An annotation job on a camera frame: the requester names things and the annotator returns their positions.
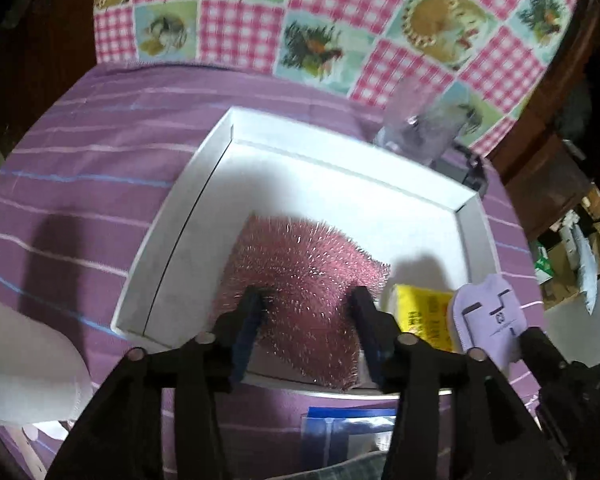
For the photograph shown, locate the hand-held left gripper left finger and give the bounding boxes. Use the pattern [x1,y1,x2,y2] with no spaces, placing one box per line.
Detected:
[45,285,267,480]

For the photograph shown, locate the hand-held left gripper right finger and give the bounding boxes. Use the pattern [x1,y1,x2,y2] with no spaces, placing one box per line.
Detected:
[349,285,566,480]

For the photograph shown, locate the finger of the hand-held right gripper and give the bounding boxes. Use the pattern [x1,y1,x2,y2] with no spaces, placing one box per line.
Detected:
[512,326,571,391]

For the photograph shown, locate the yellow packet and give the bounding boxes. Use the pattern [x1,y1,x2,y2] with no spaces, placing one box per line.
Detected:
[390,284,456,353]

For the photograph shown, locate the lavender soft pouch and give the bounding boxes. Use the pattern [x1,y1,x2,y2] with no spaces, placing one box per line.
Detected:
[451,274,523,368]

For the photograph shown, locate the pink tinsel scrubber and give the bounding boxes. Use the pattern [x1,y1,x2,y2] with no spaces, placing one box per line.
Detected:
[219,212,392,392]

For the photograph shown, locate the white cardboard box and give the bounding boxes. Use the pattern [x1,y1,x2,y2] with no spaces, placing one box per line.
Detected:
[111,106,506,401]

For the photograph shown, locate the blue clear-window packet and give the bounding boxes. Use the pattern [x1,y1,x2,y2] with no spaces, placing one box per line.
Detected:
[300,404,398,463]

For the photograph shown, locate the green cardboard box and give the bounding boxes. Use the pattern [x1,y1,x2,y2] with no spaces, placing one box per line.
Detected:
[532,242,553,286]

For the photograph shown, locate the cluttered storage shelf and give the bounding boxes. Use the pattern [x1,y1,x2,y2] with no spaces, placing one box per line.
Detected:
[530,180,600,316]

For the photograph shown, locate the dark wooden cabinet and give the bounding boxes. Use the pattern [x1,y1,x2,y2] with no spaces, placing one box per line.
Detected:
[0,0,98,176]
[485,5,600,231]

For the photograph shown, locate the black plastic clip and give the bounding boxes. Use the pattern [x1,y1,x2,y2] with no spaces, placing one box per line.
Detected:
[447,142,488,196]

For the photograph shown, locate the clear plastic cup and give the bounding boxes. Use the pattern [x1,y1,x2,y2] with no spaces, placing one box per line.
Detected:
[372,80,468,166]

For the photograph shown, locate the purple striped tablecloth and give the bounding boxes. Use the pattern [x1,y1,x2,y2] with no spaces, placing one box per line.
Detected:
[0,62,546,480]

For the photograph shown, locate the pink checked printed cloth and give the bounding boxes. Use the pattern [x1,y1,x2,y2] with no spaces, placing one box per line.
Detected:
[92,0,583,158]

